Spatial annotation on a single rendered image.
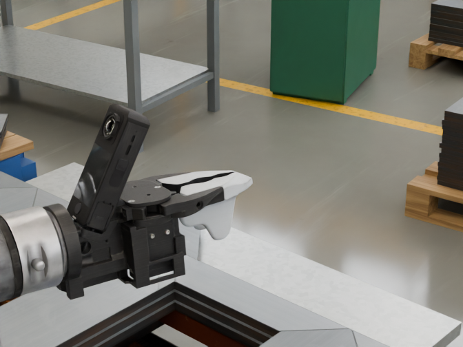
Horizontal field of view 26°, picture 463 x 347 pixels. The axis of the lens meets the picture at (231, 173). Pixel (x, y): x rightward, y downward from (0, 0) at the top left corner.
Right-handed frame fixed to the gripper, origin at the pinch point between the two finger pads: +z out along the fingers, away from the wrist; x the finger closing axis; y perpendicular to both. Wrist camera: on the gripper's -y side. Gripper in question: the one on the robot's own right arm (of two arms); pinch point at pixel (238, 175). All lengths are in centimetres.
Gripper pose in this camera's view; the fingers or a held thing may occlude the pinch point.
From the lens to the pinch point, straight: 100.4
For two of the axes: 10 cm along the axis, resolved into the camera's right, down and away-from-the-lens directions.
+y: 0.7, 9.5, 3.1
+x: 5.1, 2.3, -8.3
